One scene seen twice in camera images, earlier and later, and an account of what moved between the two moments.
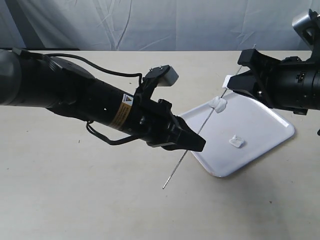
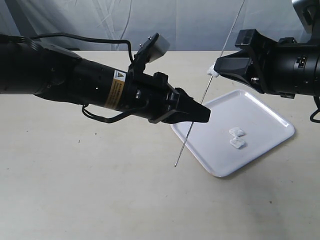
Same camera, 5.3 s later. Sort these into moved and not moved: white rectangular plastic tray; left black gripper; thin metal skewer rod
Moved: left black gripper; thin metal skewer rod
Not moved: white rectangular plastic tray
